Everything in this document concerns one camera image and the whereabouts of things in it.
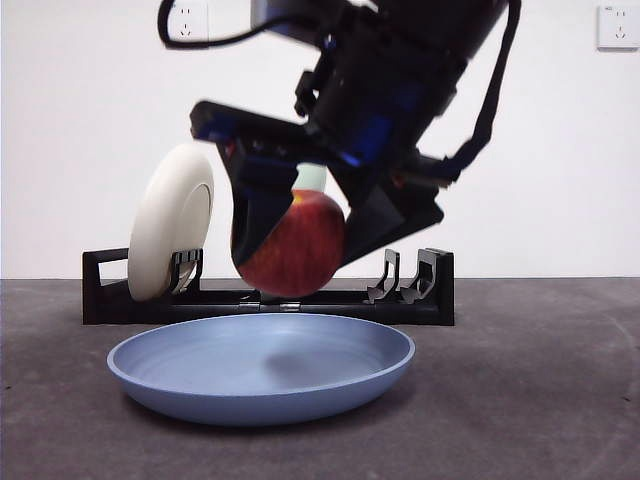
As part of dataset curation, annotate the thin black cable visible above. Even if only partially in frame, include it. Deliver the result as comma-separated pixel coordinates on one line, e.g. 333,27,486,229
157,0,301,51

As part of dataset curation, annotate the red yellow apple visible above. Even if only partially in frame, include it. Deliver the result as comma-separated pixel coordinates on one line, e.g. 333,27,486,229
235,188,347,296

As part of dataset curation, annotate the white wall socket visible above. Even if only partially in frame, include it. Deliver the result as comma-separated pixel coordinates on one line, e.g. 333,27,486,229
164,2,210,50
596,4,640,51

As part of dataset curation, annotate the flat black cable strap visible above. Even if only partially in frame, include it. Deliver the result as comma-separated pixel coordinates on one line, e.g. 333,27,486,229
439,0,524,187

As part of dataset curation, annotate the pale green plate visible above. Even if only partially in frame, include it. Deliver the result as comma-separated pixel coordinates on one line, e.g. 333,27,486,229
294,162,330,194

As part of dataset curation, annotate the black plate rack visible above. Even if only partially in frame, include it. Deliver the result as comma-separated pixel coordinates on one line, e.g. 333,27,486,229
82,247,456,327

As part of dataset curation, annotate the cream white plate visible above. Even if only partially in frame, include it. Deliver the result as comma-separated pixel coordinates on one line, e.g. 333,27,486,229
127,143,216,303

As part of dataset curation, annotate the blue plate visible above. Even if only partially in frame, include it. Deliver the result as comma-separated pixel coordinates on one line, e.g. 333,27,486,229
106,313,417,427

